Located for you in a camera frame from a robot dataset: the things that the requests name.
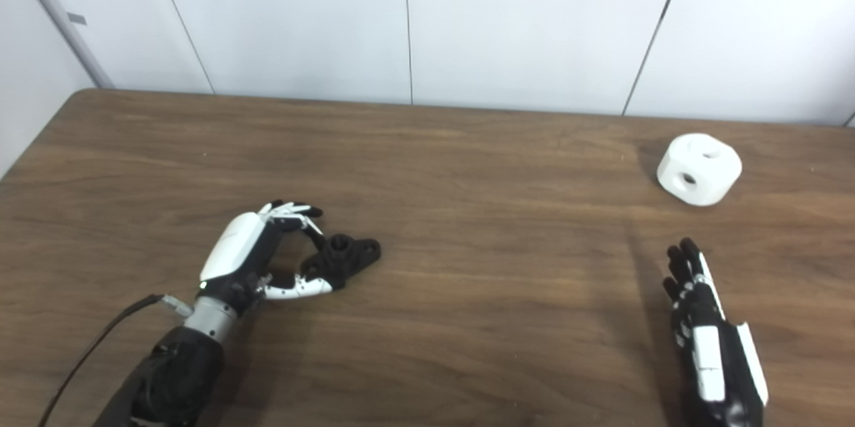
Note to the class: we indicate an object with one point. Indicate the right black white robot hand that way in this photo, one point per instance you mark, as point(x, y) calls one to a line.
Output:
point(728, 373)

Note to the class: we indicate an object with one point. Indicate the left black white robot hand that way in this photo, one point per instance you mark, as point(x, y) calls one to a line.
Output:
point(230, 250)

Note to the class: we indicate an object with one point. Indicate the black plastic holder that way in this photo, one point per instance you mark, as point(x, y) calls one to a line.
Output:
point(344, 256)

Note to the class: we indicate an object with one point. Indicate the white plastic block with holes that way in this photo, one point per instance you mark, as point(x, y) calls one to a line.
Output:
point(695, 153)

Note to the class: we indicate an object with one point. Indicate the small gray wall tag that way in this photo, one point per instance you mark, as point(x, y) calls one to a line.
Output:
point(77, 19)

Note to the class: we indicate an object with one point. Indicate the gray wall corner trim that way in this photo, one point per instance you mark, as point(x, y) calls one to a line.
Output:
point(60, 16)

